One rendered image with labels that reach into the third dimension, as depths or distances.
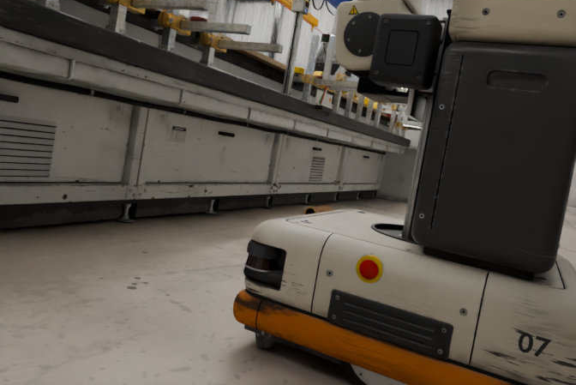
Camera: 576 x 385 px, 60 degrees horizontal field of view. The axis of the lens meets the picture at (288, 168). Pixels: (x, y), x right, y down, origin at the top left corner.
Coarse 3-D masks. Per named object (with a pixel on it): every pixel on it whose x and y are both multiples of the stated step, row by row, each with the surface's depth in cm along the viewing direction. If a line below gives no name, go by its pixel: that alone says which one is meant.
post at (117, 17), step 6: (114, 6) 157; (120, 6) 157; (114, 12) 157; (120, 12) 158; (126, 12) 160; (114, 18) 157; (120, 18) 158; (108, 24) 158; (114, 24) 157; (120, 24) 158
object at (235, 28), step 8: (152, 24) 188; (184, 24) 182; (192, 24) 180; (200, 24) 179; (208, 24) 177; (216, 24) 175; (224, 24) 174; (232, 24) 172; (240, 24) 171; (208, 32) 180; (216, 32) 178; (224, 32) 175; (232, 32) 173; (240, 32) 171; (248, 32) 171
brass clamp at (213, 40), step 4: (200, 36) 201; (204, 36) 200; (208, 36) 199; (212, 36) 200; (216, 36) 203; (200, 40) 200; (204, 40) 200; (208, 40) 199; (212, 40) 200; (216, 40) 203; (204, 44) 200; (208, 44) 200; (212, 44) 201; (216, 44) 204; (216, 48) 204; (220, 48) 207
